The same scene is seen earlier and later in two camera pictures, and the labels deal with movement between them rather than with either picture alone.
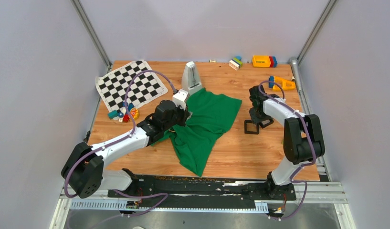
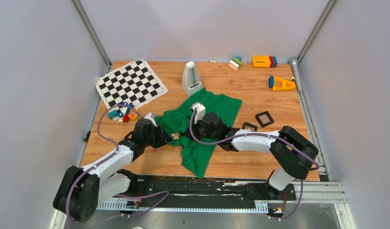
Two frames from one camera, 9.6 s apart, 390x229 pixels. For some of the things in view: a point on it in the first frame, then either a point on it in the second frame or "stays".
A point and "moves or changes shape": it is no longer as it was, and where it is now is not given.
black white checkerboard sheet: [113, 85] stays
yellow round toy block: [134, 113] stays
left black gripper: [184, 114] -> [163, 137]
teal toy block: [112, 114] stays
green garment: [210, 114] moves or changes shape
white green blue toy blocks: [236, 63] stays
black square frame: [263, 126] stays
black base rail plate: [181, 189] stays
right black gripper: [255, 119] -> [195, 129]
